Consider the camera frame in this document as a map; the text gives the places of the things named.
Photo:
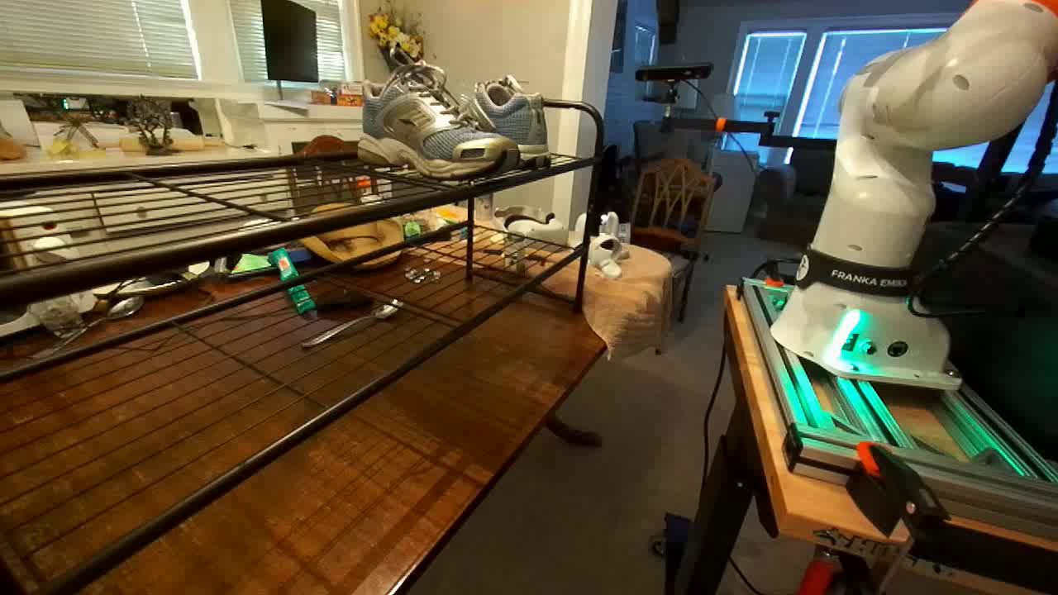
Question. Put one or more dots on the beige cloth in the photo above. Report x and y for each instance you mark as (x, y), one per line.
(629, 303)

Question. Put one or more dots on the green tube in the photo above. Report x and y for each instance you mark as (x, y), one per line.
(292, 282)

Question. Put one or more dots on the black bar camera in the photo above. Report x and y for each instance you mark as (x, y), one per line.
(674, 70)

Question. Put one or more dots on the large black box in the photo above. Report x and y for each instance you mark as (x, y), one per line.
(995, 331)

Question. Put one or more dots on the clear glass bead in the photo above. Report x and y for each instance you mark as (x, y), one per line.
(414, 274)
(433, 274)

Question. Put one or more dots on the wide window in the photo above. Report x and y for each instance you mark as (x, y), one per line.
(846, 83)

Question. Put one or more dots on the wooden workbench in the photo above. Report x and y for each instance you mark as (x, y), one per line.
(798, 499)

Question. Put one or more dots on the black orange clamp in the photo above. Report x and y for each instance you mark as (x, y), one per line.
(899, 491)

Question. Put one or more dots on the black flat screen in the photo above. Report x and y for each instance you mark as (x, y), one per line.
(288, 37)

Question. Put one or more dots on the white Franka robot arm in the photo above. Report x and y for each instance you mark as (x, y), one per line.
(880, 199)

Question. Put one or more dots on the yellow flower bouquet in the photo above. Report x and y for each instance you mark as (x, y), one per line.
(394, 36)

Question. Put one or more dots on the narrow window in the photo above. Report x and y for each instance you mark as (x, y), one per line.
(768, 70)

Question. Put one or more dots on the wooden chair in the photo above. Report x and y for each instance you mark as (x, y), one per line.
(668, 199)

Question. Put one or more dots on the black metal shoe rack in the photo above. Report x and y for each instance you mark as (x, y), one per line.
(67, 276)

